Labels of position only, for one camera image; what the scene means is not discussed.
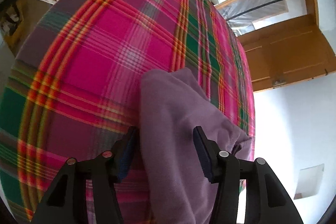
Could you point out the yellow trash bag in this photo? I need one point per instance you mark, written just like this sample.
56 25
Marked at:
15 35

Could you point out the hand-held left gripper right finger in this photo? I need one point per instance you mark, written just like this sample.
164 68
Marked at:
203 155

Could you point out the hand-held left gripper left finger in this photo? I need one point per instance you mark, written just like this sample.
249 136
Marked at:
128 153

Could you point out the wooden door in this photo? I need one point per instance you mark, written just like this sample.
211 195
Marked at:
288 56

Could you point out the purple fleece sweater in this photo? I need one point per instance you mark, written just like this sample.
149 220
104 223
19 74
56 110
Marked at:
178 134

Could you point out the plaid bed sheet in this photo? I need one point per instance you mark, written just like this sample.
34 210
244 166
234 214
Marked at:
105 43

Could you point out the white wall plate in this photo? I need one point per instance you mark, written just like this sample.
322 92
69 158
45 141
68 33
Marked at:
309 182

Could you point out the transparent printed door curtain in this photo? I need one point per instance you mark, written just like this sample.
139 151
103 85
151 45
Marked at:
262 6

